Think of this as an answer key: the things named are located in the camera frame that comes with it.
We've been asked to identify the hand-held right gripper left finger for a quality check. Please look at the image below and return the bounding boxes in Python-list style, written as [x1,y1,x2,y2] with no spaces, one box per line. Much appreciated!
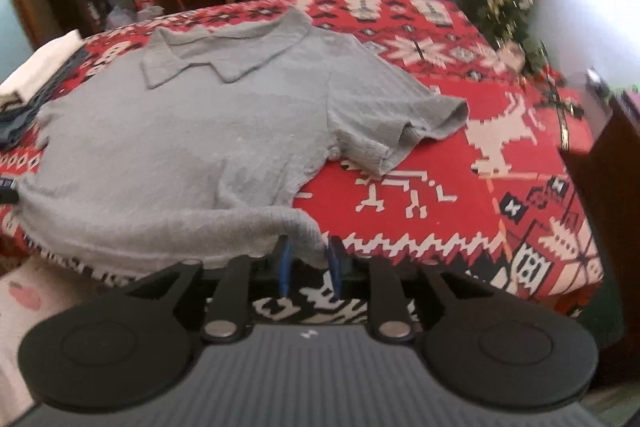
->
[125,234,296,344]

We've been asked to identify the white pink-printed cloth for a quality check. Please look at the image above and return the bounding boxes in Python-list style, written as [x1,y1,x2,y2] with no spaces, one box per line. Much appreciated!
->
[0,257,136,423]

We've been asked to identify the wooden nightstand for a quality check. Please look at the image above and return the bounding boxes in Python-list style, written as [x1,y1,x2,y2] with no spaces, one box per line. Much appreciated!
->
[557,92,640,388]

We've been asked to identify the red patterned blanket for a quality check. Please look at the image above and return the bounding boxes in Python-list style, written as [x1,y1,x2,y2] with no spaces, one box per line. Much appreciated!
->
[0,0,606,325]

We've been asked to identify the grey polo shirt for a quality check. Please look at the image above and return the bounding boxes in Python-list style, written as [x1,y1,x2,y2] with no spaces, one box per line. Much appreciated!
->
[15,9,471,280]

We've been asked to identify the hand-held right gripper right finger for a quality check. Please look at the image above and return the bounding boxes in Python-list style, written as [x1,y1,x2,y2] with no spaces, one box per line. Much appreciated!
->
[324,236,493,343]

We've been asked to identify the dark folded clothes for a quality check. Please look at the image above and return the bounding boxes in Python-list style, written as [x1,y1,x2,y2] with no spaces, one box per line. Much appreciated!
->
[0,52,86,152]

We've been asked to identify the white folded cloth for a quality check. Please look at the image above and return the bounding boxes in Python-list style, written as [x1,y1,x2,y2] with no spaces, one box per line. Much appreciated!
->
[0,29,83,105]

